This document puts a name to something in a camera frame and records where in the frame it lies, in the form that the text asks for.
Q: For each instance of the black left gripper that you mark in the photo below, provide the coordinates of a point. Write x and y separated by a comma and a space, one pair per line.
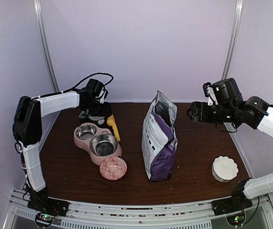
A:
105, 112

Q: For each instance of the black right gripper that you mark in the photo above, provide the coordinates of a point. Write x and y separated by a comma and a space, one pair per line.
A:
196, 105

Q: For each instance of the yellow plastic food scoop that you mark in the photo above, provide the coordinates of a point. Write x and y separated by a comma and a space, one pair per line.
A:
111, 122

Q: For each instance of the purple puppy food bag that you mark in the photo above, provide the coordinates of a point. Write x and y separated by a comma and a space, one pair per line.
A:
159, 140

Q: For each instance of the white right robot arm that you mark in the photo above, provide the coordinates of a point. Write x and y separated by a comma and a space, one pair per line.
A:
257, 114

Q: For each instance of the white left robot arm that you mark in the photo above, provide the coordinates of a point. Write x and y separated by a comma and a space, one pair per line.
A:
27, 126

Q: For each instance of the pink double pet feeder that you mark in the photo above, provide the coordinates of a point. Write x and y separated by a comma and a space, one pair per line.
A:
98, 142

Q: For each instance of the black white ceramic bowl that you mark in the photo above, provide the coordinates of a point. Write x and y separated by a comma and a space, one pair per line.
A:
98, 120

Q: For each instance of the white scalloped ceramic bowl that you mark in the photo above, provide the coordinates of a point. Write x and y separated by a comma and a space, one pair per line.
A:
224, 169

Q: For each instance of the red patterned ceramic bowl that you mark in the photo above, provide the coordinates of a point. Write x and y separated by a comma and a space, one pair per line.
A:
113, 168

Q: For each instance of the right round circuit board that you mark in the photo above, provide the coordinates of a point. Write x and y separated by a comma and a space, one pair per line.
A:
236, 220

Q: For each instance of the round circuit board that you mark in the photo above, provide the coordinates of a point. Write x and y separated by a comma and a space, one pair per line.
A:
43, 219
236, 220

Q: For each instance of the left round circuit board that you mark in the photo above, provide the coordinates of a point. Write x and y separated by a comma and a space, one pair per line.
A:
43, 219

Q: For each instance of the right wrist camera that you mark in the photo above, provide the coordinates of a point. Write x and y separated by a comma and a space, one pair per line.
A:
208, 92

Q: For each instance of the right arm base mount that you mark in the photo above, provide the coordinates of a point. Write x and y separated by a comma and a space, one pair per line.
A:
236, 202

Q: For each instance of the aluminium left corner post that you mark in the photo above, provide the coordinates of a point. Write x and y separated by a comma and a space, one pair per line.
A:
44, 41

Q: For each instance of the aluminium corner post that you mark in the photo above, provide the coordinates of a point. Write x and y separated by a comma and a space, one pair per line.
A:
237, 19
44, 41

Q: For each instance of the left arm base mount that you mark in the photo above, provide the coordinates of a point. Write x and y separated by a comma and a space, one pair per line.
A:
40, 201

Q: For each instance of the aluminium right corner post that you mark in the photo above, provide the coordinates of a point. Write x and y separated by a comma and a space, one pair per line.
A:
237, 19

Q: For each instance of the aluminium front frame rail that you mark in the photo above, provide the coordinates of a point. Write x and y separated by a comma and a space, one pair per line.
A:
82, 215

